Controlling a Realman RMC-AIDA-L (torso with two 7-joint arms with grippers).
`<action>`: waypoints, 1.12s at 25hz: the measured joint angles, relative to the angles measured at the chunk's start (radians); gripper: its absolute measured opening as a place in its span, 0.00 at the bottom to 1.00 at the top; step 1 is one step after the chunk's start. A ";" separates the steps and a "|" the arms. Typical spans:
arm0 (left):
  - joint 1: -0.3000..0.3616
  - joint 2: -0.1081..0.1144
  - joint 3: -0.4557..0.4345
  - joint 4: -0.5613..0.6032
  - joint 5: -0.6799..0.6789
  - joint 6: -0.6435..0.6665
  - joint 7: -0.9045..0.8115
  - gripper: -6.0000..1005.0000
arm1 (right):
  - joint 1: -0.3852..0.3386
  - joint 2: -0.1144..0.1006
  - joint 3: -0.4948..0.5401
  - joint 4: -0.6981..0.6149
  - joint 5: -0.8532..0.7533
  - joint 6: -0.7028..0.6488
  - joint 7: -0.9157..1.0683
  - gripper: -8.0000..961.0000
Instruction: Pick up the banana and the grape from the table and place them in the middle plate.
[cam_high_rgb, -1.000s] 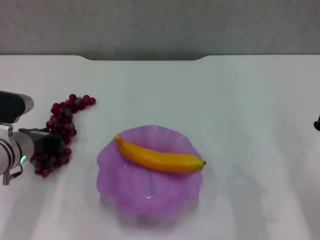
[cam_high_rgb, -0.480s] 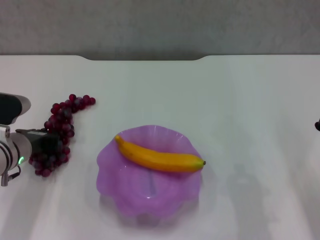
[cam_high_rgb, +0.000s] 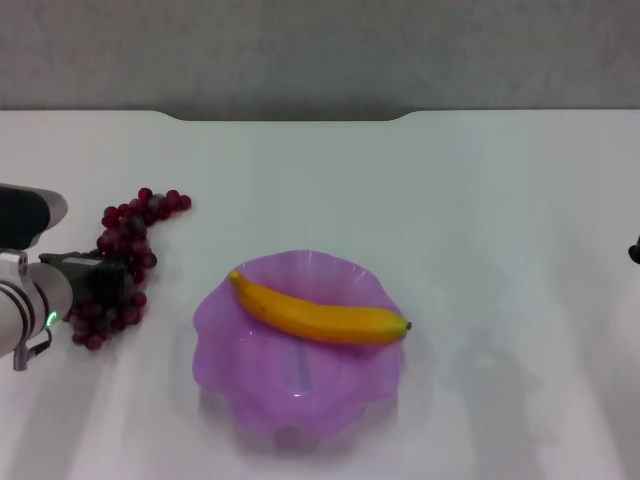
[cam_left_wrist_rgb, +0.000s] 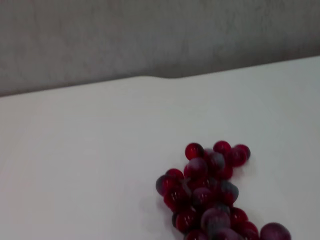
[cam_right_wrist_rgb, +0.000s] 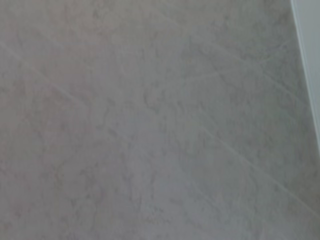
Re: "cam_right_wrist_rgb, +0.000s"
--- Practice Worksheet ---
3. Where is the white furniture panel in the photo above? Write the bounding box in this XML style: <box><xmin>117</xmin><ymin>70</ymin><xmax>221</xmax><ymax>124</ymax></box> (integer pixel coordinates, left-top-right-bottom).
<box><xmin>289</xmin><ymin>0</ymin><xmax>320</xmax><ymax>151</ymax></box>

